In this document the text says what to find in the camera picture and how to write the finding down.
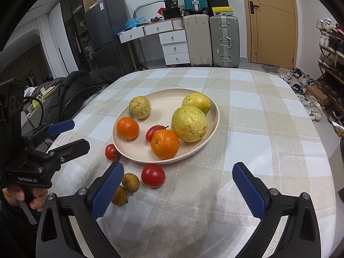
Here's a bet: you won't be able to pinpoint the grey door mat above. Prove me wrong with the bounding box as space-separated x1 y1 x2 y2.
262 64 283 74

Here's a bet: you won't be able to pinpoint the white desk with drawers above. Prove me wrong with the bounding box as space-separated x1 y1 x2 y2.
119 19 190 65

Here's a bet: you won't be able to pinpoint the brown cardboard box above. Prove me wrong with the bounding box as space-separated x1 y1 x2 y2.
305 85 330 104

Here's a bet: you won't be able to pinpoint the tall dark display cabinet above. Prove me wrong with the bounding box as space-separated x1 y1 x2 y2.
60 0 104 72

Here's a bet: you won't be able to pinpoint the curved metal frame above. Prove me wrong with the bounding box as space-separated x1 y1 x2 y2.
134 1 166 25

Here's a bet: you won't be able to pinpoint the silver suitcase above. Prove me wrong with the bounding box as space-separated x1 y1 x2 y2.
209 15 240 68

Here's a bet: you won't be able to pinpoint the black bag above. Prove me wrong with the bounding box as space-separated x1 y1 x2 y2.
163 8 181 20

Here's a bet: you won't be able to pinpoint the white wardrobe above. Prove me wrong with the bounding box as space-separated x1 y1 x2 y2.
50 4 74 78

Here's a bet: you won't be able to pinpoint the large yellow guava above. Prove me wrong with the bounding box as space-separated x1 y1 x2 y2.
171 106 208 143

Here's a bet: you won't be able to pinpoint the wooden door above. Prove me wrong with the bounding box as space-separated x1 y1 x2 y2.
240 0 299 69

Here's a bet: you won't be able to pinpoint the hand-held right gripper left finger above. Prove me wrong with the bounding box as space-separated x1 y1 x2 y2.
36 161 124 258

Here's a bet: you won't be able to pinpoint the black jacket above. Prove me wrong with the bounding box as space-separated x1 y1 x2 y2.
44 66 120 137

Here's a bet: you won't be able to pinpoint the red tomato with calyx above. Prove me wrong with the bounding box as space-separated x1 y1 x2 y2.
105 144 121 162

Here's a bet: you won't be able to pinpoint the red tomato with stem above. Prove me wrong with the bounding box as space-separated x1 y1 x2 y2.
146 125 169 143

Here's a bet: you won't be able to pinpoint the wooden shoe rack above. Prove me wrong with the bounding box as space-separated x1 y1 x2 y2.
317 19 344 129

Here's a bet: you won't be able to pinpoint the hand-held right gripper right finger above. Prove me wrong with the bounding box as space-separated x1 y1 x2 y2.
232 162 321 258

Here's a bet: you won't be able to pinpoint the blue plastic bag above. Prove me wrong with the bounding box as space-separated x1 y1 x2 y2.
125 17 147 29

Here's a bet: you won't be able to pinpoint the cream round plate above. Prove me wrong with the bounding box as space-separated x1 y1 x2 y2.
112 88 220 165

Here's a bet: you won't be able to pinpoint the plain red tomato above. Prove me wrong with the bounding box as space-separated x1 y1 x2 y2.
141 164 166 188

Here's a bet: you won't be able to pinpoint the pile of sneakers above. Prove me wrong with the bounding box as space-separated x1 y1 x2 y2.
279 67 326 121

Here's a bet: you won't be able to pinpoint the yellow and black shoe box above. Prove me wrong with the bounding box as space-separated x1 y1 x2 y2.
212 6 234 17

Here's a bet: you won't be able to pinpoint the rows of assorted shoes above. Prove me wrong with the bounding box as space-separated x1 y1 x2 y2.
316 17 344 68

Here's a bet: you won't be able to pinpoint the orange mandarin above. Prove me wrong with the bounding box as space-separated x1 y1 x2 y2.
150 129 180 160
116 117 140 140

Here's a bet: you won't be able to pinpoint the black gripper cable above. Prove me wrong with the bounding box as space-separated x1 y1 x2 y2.
23 97 45 129

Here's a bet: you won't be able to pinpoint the beige suitcase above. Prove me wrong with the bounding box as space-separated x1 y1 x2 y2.
183 14 210 67

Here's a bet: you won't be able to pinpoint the dark grey refrigerator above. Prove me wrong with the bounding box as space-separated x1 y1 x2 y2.
84 0 135 73

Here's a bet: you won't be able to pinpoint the checked beige tablecloth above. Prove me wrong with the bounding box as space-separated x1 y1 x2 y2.
48 67 338 258

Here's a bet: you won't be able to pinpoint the green-tinged yellow guava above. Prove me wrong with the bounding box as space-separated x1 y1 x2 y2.
182 92 211 115

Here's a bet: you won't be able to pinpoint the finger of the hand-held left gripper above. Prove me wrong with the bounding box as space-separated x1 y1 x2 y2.
32 120 76 140
36 139 91 165

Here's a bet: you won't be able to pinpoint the small wrinkled yellow guava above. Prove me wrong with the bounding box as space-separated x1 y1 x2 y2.
129 96 152 119

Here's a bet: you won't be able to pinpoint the person's left hand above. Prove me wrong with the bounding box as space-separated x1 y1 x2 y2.
2 187 49 212

